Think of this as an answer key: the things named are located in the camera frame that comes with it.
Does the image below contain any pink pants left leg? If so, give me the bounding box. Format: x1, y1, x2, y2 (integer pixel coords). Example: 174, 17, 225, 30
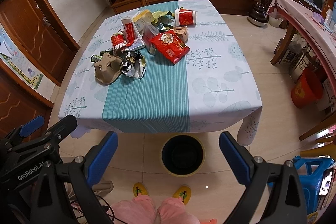
111, 195, 157, 224

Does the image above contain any yellow white box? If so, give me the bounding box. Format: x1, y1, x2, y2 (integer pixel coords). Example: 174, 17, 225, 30
132, 9, 154, 32

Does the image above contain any brown wooden door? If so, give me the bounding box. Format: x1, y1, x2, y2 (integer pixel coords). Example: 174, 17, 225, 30
1, 0, 79, 85

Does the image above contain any yellow round trash bin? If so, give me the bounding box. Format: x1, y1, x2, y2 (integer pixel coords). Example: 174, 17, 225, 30
160, 135, 206, 177

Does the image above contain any yellow green crumpled wrapper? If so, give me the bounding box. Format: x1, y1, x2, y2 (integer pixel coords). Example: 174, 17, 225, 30
151, 11, 176, 32

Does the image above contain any black rice cooker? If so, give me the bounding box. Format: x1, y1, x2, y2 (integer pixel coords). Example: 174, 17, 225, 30
248, 2, 268, 27

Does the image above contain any left yellow slipper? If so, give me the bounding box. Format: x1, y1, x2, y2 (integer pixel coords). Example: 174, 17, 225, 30
133, 182, 149, 197

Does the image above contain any wall poster chart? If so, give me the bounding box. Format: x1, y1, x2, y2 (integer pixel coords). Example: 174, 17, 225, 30
1, 26, 44, 90

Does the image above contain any brown crumpled paper bag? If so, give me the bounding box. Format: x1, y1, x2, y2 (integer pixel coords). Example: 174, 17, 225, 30
173, 26, 189, 43

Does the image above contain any side table pink cloth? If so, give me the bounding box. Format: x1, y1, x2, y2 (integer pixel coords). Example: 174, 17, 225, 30
268, 0, 336, 89

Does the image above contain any beige plastic stool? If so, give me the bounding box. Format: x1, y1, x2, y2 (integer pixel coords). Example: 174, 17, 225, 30
92, 178, 114, 197

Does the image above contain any red plastic bucket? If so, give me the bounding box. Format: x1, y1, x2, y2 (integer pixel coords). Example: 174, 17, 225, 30
291, 68, 323, 109

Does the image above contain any red white packet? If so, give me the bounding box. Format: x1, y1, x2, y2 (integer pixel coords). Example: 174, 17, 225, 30
111, 31, 127, 52

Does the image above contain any blue plastic stool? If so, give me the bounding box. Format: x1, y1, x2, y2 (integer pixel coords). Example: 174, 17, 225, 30
292, 156, 334, 214

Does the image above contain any white teal leaf tablecloth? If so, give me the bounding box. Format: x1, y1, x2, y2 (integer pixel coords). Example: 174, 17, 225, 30
58, 0, 263, 146

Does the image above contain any yellow slipper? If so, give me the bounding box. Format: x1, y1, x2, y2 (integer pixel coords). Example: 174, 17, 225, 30
173, 185, 192, 205
133, 182, 149, 197

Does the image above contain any white blue flat packet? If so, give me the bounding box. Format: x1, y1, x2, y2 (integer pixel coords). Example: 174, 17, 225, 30
125, 38, 145, 52

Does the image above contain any green black snack wrapper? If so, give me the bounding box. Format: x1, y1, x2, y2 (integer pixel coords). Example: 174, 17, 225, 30
91, 51, 113, 63

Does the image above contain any right yellow slipper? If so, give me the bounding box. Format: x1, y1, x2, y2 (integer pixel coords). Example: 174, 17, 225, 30
173, 185, 192, 205

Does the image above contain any pink pants right leg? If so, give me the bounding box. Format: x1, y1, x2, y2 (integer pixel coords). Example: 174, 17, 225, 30
157, 197, 201, 224

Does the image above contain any red white paper cup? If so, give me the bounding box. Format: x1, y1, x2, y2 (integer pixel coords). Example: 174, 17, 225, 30
174, 8, 197, 27

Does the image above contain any silver foil wrapper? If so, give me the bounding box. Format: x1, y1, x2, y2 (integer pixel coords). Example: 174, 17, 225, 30
120, 51, 146, 79

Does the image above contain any pink pants leg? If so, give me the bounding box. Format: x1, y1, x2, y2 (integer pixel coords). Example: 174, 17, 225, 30
111, 195, 157, 224
157, 197, 201, 224

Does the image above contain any brown paper cup carrier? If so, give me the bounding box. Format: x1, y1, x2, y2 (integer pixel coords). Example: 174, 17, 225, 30
94, 52, 123, 85

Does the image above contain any grey silver carton box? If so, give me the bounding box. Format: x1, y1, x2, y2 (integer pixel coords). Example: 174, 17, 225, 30
142, 23, 159, 55

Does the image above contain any red white tall carton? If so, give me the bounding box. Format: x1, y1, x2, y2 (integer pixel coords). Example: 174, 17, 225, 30
121, 17, 138, 47

